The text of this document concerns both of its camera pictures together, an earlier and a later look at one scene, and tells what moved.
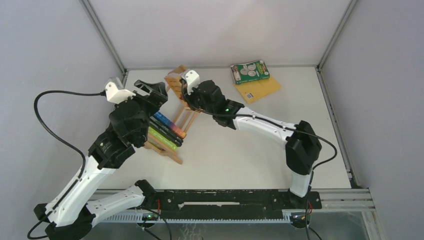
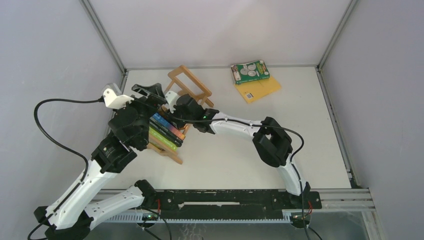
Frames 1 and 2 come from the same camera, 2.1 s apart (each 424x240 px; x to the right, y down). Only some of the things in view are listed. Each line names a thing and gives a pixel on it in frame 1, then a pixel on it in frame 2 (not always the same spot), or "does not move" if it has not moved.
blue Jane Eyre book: (169, 125) does not move
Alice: (166, 128) does not move
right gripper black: (189, 97) -> (175, 123)
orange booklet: (173, 78) -> (182, 127)
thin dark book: (167, 134) does not move
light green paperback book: (162, 138) does not move
